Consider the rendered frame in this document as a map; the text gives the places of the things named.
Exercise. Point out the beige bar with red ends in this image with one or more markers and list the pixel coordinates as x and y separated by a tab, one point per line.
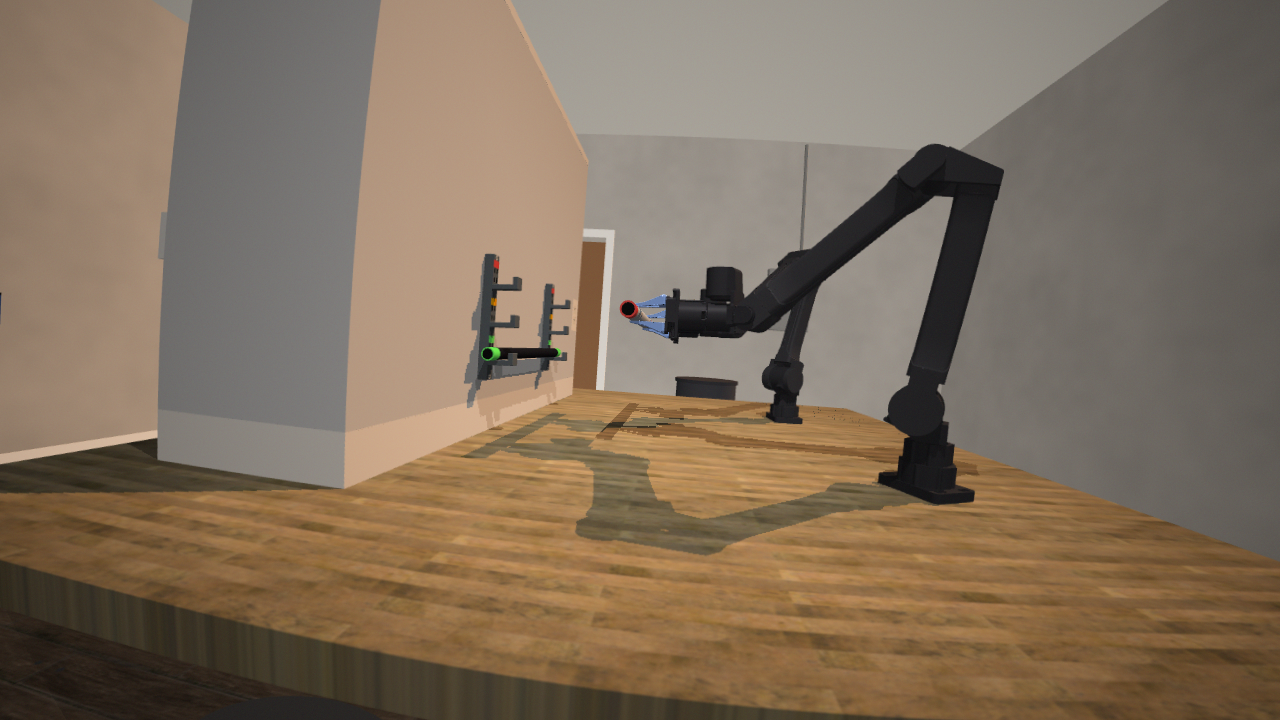
630	310

